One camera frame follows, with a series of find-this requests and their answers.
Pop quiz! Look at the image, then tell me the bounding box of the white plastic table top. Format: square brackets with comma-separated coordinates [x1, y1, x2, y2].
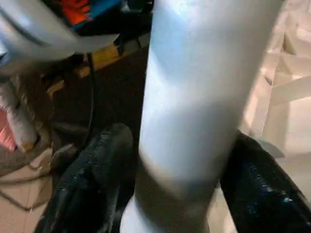
[239, 0, 311, 172]

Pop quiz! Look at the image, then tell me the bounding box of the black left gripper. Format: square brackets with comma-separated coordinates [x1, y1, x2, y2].
[54, 0, 154, 53]

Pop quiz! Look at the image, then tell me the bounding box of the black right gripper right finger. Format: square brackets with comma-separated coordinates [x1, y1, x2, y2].
[219, 129, 311, 233]

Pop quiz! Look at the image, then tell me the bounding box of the pink cushion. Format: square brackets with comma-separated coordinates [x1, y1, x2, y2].
[0, 106, 18, 151]

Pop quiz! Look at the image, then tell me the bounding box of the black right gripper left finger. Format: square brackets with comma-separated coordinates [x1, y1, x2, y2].
[35, 122, 136, 233]

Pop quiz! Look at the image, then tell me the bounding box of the white plastic table leg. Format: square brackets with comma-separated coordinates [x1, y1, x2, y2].
[122, 0, 284, 233]

